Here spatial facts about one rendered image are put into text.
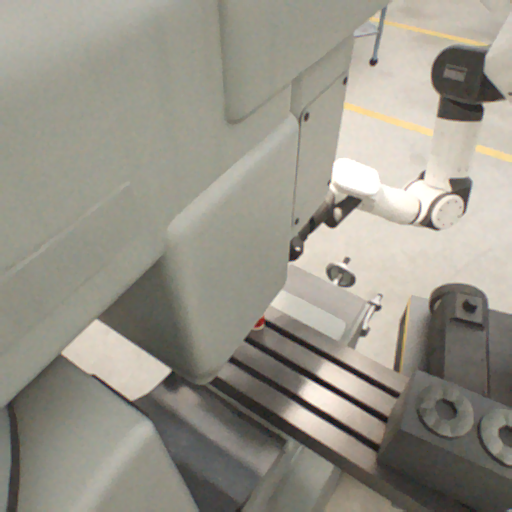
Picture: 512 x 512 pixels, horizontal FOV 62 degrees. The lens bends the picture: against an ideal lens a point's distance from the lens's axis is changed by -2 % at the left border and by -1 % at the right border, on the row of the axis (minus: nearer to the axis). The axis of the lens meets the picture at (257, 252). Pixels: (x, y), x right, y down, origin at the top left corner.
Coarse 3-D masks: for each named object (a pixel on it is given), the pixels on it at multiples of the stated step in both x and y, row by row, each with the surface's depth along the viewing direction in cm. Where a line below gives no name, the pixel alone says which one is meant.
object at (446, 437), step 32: (416, 384) 75; (448, 384) 75; (416, 416) 71; (448, 416) 71; (480, 416) 71; (384, 448) 78; (416, 448) 72; (448, 448) 68; (480, 448) 68; (416, 480) 81; (448, 480) 75; (480, 480) 69
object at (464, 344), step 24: (456, 312) 141; (480, 312) 141; (504, 312) 146; (432, 336) 151; (456, 336) 138; (480, 336) 138; (504, 336) 140; (432, 360) 142; (456, 360) 132; (480, 360) 132; (504, 360) 135; (456, 384) 125; (480, 384) 127; (504, 384) 129
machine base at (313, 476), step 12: (300, 456) 151; (312, 456) 151; (300, 468) 148; (312, 468) 148; (324, 468) 148; (336, 468) 150; (288, 480) 146; (300, 480) 146; (312, 480) 146; (324, 480) 146; (336, 480) 151; (288, 492) 143; (300, 492) 143; (312, 492) 143; (324, 492) 145; (276, 504) 141; (288, 504) 141; (300, 504) 141; (312, 504) 141; (324, 504) 146
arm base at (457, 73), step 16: (448, 48) 81; (464, 48) 79; (480, 48) 77; (432, 64) 85; (448, 64) 82; (464, 64) 79; (480, 64) 77; (432, 80) 85; (448, 80) 83; (464, 80) 80; (480, 80) 78; (448, 96) 84; (464, 96) 81; (480, 96) 80; (496, 96) 82
